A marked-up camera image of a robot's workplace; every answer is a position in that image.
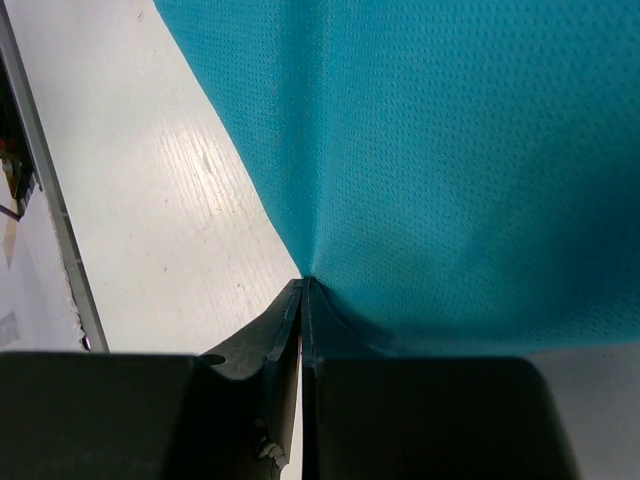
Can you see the aluminium front rail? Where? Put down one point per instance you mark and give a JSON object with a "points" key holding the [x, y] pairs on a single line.
{"points": [[79, 292]]}

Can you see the teal t-shirt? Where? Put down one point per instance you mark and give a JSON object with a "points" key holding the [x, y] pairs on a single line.
{"points": [[462, 177]]}

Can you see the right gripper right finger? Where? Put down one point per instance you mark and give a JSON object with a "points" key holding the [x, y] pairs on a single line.
{"points": [[371, 416]]}

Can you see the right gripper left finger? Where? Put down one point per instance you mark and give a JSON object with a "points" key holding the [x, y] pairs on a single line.
{"points": [[225, 414]]}

